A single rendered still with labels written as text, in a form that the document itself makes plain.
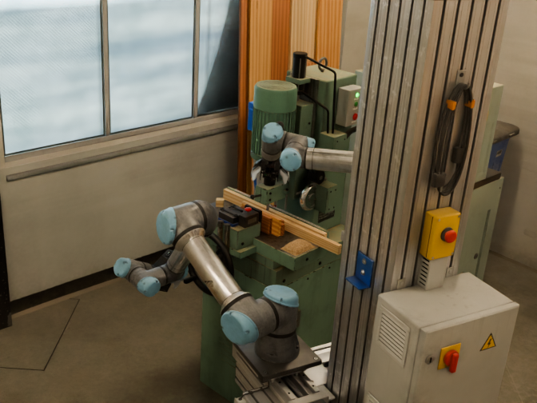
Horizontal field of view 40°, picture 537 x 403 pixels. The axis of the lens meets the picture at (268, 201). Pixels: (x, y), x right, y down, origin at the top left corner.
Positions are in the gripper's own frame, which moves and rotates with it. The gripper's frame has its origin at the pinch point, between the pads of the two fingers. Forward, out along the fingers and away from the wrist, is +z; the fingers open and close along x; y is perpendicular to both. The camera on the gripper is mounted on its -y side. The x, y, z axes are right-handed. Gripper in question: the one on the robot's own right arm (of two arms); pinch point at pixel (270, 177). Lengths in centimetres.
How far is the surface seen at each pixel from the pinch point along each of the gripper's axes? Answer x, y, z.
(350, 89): 29, -41, -9
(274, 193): 2.0, -4.5, 18.8
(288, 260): 10.6, 27.7, 16.1
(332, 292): 33, 18, 63
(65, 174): -112, -42, 85
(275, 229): 4.1, 11.5, 21.7
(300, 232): 14.8, 11.4, 21.7
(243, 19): -29, -148, 66
